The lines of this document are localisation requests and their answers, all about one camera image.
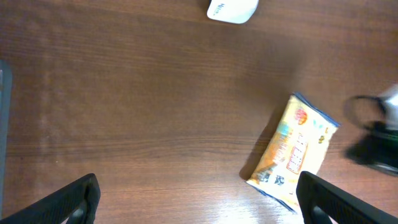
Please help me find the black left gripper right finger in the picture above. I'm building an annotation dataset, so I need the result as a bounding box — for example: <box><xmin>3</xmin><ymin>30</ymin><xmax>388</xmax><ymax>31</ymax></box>
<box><xmin>296</xmin><ymin>171</ymin><xmax>397</xmax><ymax>224</ymax></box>

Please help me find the white barcode scanner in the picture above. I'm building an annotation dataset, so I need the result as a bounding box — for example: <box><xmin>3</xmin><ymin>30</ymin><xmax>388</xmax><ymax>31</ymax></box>
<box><xmin>206</xmin><ymin>0</ymin><xmax>259</xmax><ymax>24</ymax></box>

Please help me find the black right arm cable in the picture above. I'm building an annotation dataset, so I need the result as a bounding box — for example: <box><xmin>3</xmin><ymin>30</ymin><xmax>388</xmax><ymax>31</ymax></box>
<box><xmin>343</xmin><ymin>95</ymin><xmax>388</xmax><ymax>130</ymax></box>

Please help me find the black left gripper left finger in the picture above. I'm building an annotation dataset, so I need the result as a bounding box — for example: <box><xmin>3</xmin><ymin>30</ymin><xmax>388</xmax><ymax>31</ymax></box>
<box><xmin>1</xmin><ymin>173</ymin><xmax>101</xmax><ymax>224</ymax></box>

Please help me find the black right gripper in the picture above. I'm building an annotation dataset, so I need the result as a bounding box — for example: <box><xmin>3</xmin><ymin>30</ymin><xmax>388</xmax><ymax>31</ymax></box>
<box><xmin>345</xmin><ymin>121</ymin><xmax>397</xmax><ymax>176</ymax></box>

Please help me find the grey plastic basket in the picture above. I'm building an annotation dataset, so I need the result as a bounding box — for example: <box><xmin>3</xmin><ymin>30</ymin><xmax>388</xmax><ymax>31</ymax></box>
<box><xmin>1</xmin><ymin>60</ymin><xmax>12</xmax><ymax>215</ymax></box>

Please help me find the yellow wet wipes pack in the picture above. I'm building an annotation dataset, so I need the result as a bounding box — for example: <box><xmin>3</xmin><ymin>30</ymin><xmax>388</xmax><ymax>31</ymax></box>
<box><xmin>246</xmin><ymin>92</ymin><xmax>340</xmax><ymax>213</ymax></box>

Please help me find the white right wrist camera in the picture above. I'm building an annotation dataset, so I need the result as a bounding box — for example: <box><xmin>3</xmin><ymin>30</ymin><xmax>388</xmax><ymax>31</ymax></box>
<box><xmin>380</xmin><ymin>84</ymin><xmax>398</xmax><ymax>131</ymax></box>

